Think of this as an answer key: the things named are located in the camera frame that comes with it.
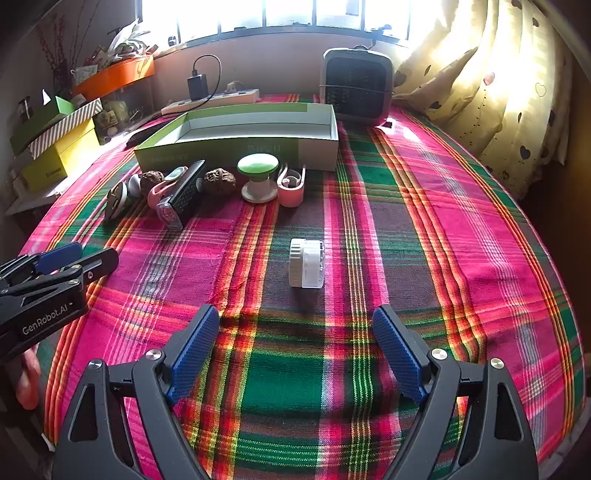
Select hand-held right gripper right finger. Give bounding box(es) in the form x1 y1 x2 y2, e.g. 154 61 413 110
372 305 540 480

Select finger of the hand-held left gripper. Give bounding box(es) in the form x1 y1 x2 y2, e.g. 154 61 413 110
0 242 85 288
0 248 120 298

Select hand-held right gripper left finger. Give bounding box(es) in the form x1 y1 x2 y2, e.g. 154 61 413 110
52 304 220 480

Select black round disc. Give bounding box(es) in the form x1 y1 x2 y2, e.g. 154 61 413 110
104 181 130 224

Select large brown walnut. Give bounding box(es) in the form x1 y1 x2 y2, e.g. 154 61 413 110
140 170 165 195

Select pink holder mint pad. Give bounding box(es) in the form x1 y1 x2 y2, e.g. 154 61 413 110
148 166 189 208

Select black rectangular device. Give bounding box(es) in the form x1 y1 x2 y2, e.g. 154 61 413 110
157 160 207 230

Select white round cap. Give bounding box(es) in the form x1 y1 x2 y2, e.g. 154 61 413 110
289 237 324 289

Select small brown walnut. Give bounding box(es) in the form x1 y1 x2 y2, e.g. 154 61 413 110
204 168 237 189

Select green white cardboard box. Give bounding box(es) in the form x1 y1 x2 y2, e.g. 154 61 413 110
134 102 340 173

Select green white knob stand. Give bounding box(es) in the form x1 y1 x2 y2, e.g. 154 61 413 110
237 153 280 204

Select pink cable clip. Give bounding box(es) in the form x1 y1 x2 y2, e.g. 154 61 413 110
276 162 307 208

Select person's left hand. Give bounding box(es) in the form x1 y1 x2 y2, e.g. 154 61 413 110
16 348 43 411

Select pink green plaid tablecloth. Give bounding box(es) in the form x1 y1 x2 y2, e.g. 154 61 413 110
18 92 587 480

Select yellow box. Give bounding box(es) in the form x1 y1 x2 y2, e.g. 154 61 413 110
21 119 100 191

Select striped box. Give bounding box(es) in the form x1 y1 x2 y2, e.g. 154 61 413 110
28 98 103 160

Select orange tray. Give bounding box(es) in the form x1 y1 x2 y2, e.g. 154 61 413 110
71 55 155 100

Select beige power strip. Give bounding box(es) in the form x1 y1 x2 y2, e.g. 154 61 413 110
161 89 260 116

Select red dried branches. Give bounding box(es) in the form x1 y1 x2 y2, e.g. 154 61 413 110
34 14 84 75

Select grey space heater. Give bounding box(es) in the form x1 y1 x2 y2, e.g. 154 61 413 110
320 45 394 126

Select cream heart-print curtain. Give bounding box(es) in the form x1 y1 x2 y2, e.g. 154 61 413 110
392 0 578 199

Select barred window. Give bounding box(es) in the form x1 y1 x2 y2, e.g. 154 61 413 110
136 0 411 47

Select black charger cable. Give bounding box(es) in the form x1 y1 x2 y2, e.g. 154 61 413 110
191 54 222 100

